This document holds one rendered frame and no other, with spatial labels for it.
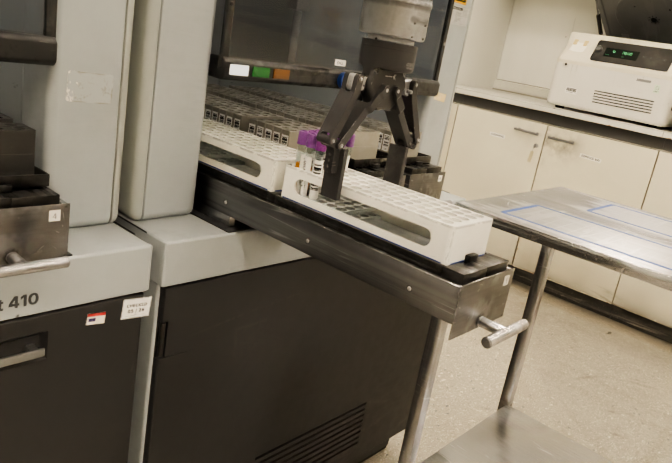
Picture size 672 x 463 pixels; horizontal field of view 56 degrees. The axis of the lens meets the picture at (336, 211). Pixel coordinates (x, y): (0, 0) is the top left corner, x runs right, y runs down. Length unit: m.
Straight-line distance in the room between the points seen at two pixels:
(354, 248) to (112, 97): 0.39
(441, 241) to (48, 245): 0.48
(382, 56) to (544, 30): 3.18
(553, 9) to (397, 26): 3.19
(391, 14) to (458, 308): 0.37
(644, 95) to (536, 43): 1.07
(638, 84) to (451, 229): 2.41
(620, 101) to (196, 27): 2.42
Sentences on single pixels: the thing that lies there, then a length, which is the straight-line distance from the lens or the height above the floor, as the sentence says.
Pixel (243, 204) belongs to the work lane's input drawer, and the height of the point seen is 0.79.
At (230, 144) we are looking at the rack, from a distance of 1.03.
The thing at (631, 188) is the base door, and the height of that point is 0.62.
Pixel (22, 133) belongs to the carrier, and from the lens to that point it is 0.88.
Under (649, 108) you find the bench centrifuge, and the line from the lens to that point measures 3.10.
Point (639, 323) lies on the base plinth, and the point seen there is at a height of 0.03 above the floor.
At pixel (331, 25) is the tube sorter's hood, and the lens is 1.17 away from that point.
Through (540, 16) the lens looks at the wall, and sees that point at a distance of 4.02.
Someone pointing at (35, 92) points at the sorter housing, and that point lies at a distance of 0.93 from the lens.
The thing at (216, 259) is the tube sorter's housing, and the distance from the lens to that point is 1.00.
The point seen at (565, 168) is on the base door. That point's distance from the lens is 3.22.
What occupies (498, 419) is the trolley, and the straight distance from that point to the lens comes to 1.58.
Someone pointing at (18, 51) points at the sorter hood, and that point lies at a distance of 0.85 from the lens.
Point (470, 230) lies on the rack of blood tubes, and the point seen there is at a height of 0.86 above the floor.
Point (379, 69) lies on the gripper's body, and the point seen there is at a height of 1.02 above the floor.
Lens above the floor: 1.06
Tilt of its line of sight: 15 degrees down
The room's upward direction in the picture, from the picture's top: 10 degrees clockwise
